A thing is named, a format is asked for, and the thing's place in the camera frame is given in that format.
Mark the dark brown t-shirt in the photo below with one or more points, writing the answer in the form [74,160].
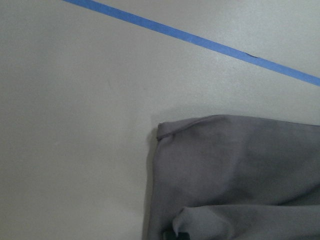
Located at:
[229,177]

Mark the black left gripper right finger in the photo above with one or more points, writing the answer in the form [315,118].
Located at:
[183,236]

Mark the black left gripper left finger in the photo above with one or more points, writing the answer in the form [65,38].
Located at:
[169,235]

